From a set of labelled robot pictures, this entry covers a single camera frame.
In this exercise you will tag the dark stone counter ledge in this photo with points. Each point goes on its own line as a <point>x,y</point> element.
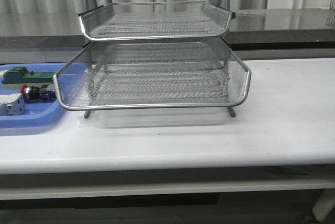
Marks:
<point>251,29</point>

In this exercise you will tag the blue plastic tray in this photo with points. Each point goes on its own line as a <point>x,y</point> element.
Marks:
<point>37,117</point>

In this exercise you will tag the red emergency stop button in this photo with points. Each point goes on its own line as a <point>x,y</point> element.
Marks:
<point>45,93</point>

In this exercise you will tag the white circuit breaker block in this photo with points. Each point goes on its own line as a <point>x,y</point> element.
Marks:
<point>12,104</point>

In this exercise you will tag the green beige switch block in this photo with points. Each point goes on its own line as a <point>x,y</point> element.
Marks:
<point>18,76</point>

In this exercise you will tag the white table leg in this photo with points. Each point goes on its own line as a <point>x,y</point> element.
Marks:
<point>324,205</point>

